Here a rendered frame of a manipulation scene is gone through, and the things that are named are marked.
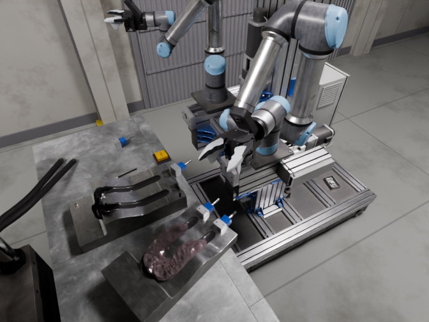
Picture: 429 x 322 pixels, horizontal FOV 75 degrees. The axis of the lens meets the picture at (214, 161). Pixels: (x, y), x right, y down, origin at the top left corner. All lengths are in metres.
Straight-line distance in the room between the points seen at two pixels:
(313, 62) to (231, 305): 0.93
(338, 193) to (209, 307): 1.55
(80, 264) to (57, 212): 0.33
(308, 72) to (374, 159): 2.23
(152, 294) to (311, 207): 1.47
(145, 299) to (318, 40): 1.04
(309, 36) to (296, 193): 1.52
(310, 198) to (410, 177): 1.17
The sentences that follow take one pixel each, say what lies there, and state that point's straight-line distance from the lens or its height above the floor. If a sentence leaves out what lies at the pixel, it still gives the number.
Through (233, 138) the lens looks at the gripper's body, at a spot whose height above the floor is 1.46.
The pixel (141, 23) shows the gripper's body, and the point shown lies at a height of 1.42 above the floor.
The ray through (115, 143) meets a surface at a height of 0.85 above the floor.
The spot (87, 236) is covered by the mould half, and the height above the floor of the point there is 0.86.
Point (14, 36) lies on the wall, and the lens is 3.12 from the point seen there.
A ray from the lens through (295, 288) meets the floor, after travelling 2.15.
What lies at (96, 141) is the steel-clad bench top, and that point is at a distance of 1.91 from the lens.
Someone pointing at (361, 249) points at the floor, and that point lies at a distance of 2.46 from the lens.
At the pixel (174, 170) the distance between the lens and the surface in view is 1.53.
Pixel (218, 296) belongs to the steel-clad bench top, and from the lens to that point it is 1.22.
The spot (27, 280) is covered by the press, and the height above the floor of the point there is 0.78.
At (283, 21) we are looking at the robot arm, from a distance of 1.03.
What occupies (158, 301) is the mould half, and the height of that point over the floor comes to 0.91.
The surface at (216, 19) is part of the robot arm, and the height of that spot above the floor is 1.44.
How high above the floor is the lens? 1.95
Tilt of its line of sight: 45 degrees down
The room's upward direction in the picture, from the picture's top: straight up
